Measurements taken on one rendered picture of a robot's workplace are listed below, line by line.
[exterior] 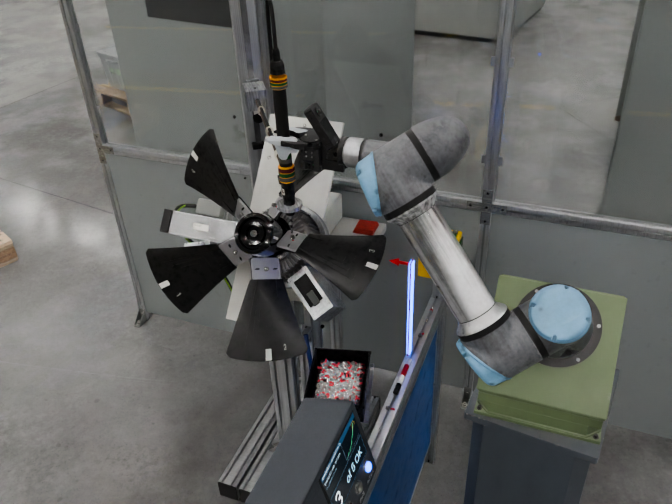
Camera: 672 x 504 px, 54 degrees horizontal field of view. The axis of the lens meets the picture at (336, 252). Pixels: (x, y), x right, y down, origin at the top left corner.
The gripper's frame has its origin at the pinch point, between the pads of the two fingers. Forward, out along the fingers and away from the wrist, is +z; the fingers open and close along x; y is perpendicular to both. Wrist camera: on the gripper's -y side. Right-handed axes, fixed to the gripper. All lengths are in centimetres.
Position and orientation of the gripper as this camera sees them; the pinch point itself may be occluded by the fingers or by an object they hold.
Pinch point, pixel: (273, 133)
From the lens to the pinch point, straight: 173.6
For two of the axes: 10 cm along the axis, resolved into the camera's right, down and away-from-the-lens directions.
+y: 0.3, 8.2, 5.7
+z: -9.3, -1.8, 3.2
